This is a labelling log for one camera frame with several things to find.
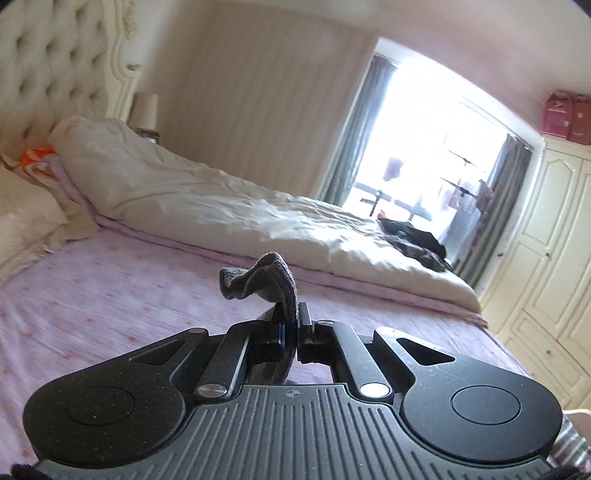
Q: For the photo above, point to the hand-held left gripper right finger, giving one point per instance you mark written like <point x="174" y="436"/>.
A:
<point x="304" y="330"/>

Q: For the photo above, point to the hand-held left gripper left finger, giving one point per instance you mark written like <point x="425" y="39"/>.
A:
<point x="280" y="334"/>

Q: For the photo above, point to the grey sock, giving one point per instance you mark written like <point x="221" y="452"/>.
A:
<point x="277" y="272"/>

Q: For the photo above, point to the pile of dark clothes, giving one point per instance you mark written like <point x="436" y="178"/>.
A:
<point x="415" y="242"/>

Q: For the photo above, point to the clothes drying rack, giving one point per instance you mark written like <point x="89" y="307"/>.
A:
<point x="466" y="189"/>

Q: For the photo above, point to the lilac blanket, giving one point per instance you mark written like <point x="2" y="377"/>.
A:
<point x="323" y="279"/>

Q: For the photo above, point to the white duvet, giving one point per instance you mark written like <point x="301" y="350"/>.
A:
<point x="207" y="198"/>

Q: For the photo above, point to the bed with pink sheet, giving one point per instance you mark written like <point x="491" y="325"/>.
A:
<point x="115" y="300"/>

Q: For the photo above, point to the grey curtain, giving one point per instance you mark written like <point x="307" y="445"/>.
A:
<point x="364" y="129"/>
<point x="498" y="207"/>

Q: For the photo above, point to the bright window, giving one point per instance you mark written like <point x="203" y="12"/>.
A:
<point x="429" y="115"/>

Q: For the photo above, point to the cream wardrobe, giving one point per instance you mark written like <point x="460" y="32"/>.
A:
<point x="549" y="240"/>

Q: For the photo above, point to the cream bedside lamp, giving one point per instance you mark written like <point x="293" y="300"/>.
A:
<point x="144" y="110"/>

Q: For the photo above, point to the cream pillow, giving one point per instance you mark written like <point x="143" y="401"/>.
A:
<point x="23" y="207"/>

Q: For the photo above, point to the grey striped cloth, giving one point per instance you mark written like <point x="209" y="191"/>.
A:
<point x="572" y="450"/>

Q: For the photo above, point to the orange and white cloth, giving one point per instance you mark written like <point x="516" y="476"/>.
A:
<point x="39" y="156"/>

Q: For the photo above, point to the pink storage box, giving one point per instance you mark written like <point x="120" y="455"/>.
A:
<point x="581" y="122"/>
<point x="556" y="115"/>

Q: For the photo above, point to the cream tufted headboard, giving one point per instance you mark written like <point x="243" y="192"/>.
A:
<point x="55" y="60"/>

